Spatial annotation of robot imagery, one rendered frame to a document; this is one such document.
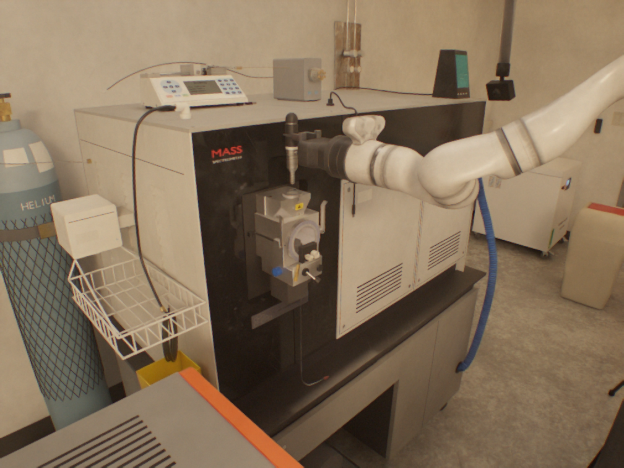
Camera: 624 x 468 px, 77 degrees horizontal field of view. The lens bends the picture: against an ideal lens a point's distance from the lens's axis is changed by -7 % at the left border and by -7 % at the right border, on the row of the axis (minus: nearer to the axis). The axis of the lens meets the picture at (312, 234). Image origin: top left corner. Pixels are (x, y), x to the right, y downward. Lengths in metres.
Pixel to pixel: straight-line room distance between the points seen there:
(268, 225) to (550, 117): 0.54
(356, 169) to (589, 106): 0.34
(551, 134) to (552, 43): 3.95
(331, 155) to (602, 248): 2.73
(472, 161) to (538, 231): 3.44
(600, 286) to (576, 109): 2.83
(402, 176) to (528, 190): 3.34
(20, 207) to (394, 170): 1.16
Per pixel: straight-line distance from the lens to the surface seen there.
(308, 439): 1.25
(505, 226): 4.11
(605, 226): 3.25
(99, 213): 1.05
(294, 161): 0.84
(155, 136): 0.89
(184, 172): 0.81
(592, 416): 2.52
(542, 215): 3.97
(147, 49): 1.98
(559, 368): 2.75
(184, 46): 2.06
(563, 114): 0.61
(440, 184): 0.59
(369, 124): 0.71
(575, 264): 3.38
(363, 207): 1.14
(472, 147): 0.60
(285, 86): 1.35
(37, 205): 1.50
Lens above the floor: 1.54
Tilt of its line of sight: 22 degrees down
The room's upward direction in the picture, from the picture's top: straight up
